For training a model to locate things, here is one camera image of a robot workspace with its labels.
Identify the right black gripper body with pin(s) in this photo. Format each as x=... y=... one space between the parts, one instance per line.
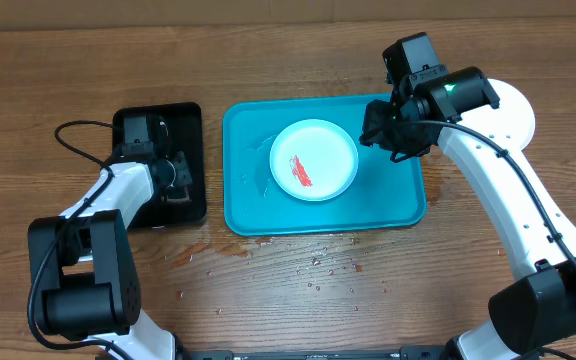
x=388 y=132

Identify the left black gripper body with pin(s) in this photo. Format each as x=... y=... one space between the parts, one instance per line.
x=179 y=169

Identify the light blue rimmed plate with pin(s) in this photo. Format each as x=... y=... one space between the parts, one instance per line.
x=313 y=160

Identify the white plate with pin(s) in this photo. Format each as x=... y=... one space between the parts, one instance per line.
x=513 y=122

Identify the green and brown sponge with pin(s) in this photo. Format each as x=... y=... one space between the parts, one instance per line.
x=178 y=195

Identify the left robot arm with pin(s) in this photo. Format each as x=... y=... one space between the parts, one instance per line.
x=85 y=290

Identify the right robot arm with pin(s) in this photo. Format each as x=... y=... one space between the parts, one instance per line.
x=539 y=307

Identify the black plastic tray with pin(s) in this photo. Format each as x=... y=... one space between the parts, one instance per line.
x=185 y=121

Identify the teal plastic serving tray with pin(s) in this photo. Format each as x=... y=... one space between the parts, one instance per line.
x=383 y=194

